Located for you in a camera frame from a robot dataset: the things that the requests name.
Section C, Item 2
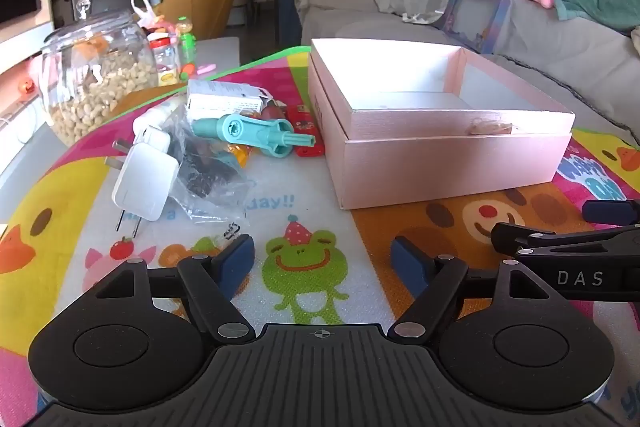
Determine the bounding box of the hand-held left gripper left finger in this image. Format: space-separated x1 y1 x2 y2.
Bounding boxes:
82 234 257 344

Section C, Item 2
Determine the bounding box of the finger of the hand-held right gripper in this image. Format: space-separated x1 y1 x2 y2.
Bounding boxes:
491 221 559 260
581 199 640 224

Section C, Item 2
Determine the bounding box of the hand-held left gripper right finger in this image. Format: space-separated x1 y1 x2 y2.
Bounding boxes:
391 236 561 342

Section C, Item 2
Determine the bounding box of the clear plastic bag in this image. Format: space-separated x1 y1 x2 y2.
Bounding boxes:
160 107 256 225

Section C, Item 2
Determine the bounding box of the pink cardboard box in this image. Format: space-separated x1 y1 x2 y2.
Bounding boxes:
307 38 576 211

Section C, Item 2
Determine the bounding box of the small orange bottle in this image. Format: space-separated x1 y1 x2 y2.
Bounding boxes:
226 145 251 168

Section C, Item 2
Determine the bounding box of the large white power adapter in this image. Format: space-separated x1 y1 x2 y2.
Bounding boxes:
111 142 180 238

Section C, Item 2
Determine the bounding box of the teal plastic tool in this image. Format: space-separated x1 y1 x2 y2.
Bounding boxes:
192 113 317 158

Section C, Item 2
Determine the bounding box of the small white power adapter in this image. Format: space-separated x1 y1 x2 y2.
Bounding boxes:
104 127 173 168

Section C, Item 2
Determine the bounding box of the white carton box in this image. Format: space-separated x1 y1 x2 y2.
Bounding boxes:
186 78 273 122

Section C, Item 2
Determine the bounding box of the white cable adapter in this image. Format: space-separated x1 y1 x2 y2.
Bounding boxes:
134 103 181 130

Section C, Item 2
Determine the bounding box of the colourful cartoon play mat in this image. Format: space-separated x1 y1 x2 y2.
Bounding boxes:
0 47 640 427

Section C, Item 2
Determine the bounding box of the red flat package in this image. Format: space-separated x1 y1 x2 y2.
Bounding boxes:
286 104 326 158

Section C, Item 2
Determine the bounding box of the grey sofa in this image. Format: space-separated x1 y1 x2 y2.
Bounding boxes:
292 0 640 148

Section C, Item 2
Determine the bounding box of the green garment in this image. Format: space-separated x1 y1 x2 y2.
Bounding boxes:
552 0 640 32

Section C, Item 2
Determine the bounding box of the small red-lidded jar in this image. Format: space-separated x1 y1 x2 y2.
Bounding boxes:
147 32 182 86

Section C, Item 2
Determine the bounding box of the purple window box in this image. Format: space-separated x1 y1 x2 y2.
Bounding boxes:
434 0 512 55

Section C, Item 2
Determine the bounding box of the green toy bottle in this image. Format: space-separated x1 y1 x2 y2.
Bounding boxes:
177 16 198 66

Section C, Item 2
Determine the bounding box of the glass jar of nuts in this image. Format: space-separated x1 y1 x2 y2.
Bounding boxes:
39 0 160 146

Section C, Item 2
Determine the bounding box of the white television cabinet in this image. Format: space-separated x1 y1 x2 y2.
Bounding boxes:
0 19 66 192

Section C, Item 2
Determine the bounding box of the white plastic bag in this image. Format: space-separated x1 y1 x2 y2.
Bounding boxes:
131 0 168 30

